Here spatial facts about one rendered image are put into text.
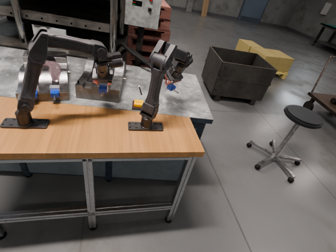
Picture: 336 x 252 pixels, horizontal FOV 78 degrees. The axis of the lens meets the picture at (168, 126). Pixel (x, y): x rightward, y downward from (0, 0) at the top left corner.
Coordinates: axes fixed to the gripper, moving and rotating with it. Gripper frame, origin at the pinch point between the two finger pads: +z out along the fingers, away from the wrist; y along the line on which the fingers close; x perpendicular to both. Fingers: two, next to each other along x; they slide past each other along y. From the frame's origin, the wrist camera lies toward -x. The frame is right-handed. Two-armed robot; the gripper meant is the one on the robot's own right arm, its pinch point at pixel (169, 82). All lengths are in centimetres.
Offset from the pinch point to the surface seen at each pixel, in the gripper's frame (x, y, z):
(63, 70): -33, 57, 19
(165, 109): 15.1, 8.2, 6.1
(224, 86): -29, -168, 98
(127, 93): -7.4, 22.9, 17.8
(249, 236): 124, -33, 40
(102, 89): -2.8, 45.5, -2.2
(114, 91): -5.1, 35.9, 6.7
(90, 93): -10, 48, 13
